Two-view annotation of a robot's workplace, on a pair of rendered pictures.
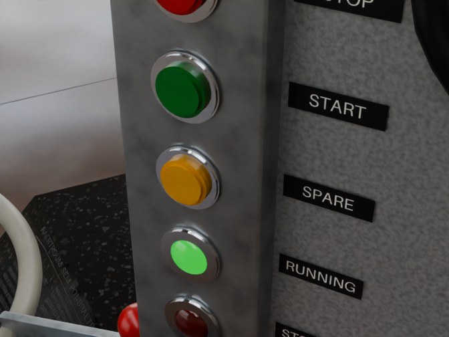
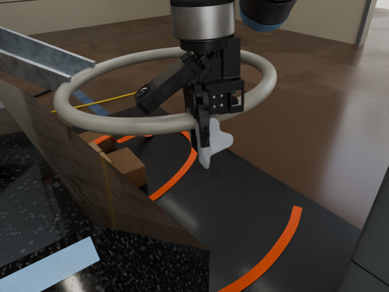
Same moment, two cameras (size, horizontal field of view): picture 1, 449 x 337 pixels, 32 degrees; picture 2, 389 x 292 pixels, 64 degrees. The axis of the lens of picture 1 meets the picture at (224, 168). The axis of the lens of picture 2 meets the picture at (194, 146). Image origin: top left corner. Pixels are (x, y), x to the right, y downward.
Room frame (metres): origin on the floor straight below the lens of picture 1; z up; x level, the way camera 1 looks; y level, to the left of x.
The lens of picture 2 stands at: (1.37, 0.38, 1.18)
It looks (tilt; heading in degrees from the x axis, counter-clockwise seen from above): 33 degrees down; 167
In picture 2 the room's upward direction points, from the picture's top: straight up
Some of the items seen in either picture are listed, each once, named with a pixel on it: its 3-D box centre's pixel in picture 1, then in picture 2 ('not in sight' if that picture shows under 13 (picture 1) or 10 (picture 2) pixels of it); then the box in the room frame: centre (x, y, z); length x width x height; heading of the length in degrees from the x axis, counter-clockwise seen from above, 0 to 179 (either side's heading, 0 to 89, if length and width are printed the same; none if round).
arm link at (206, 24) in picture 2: not in sight; (202, 21); (0.91, 0.50, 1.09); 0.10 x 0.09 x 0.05; 2
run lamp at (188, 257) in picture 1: (190, 255); not in sight; (0.31, 0.02, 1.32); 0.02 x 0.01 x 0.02; 63
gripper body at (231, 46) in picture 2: not in sight; (209, 76); (0.92, 0.51, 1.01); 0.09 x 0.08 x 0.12; 92
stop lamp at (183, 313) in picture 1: (193, 321); not in sight; (0.31, 0.02, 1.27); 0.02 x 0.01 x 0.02; 63
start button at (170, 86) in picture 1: (183, 89); not in sight; (0.31, 0.02, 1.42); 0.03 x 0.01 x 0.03; 63
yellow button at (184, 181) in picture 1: (186, 180); not in sight; (0.31, 0.02, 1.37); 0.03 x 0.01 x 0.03; 63
